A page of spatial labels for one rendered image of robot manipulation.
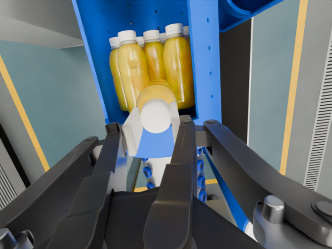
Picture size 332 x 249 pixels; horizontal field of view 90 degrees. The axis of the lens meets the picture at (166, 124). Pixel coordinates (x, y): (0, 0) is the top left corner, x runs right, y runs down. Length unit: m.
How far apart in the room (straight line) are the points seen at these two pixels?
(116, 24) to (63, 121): 1.43
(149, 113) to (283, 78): 1.69
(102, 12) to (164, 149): 0.38
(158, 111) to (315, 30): 1.83
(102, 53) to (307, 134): 2.01
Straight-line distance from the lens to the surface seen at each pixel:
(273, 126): 1.93
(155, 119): 0.20
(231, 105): 1.50
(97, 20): 0.50
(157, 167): 0.70
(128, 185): 1.21
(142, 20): 0.56
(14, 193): 2.24
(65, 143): 1.94
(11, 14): 0.95
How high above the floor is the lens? 1.51
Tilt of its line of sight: 70 degrees down
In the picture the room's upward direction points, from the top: 178 degrees clockwise
